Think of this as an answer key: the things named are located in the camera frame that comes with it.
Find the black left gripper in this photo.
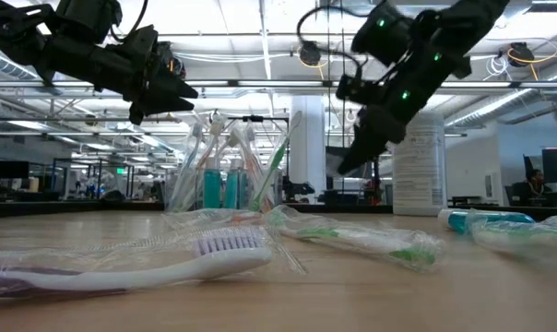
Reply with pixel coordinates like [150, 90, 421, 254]
[38, 25, 200, 125]

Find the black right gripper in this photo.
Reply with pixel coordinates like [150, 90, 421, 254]
[336, 50, 473, 176]

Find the pink white toothbrush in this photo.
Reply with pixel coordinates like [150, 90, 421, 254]
[207, 113, 229, 160]

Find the green white toothbrush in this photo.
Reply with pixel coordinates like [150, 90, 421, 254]
[467, 212, 557, 271]
[265, 204, 447, 274]
[249, 110, 303, 212]

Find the blue white toothbrush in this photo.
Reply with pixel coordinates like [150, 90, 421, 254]
[166, 122, 207, 212]

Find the blue mouthwash bottle white cap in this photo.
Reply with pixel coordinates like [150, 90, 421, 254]
[437, 207, 537, 235]
[203, 157, 222, 209]
[224, 159, 250, 209]

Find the red white toothbrush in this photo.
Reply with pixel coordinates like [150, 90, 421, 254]
[227, 126, 266, 185]

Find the clear plastic bag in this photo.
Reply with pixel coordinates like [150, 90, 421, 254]
[176, 170, 279, 213]

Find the orange white toothbrush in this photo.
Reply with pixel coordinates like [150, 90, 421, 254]
[161, 207, 273, 228]

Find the purple white toothbrush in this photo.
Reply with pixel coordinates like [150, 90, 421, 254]
[0, 225, 307, 301]

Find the white building column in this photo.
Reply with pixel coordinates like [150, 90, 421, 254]
[289, 95, 326, 204]

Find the white wipes canister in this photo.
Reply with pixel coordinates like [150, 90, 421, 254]
[391, 110, 448, 217]

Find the long horizontal overhead beam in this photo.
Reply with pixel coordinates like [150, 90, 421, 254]
[0, 78, 557, 89]

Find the person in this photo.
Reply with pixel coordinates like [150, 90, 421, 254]
[511, 168, 554, 207]

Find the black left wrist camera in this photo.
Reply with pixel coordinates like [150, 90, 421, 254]
[157, 41, 187, 79]

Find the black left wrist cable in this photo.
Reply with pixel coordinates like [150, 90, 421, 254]
[110, 0, 149, 42]

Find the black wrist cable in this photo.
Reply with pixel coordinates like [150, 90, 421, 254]
[110, 0, 149, 42]
[296, 3, 385, 87]

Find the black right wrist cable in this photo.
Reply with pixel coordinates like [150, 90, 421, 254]
[296, 3, 385, 87]

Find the silver ventilation duct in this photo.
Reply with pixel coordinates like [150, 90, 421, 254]
[0, 45, 40, 82]
[444, 59, 557, 128]

